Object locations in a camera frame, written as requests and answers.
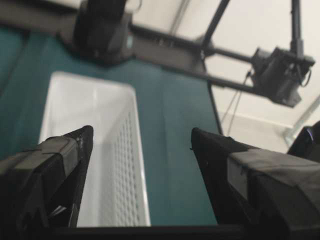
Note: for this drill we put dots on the white perforated plastic basket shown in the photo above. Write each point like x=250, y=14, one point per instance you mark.
x=115, y=192

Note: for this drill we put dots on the black vertical frame post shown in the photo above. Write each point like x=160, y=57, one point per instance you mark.
x=214, y=22

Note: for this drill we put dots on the black metal frame rail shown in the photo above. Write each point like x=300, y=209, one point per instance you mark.
x=148, y=45

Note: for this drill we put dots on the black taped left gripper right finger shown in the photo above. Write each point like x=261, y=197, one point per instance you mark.
x=268, y=191

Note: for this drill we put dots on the black camera on mount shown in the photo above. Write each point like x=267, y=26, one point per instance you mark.
x=279, y=74

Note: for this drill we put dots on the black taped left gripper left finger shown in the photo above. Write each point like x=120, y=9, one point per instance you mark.
x=42, y=187

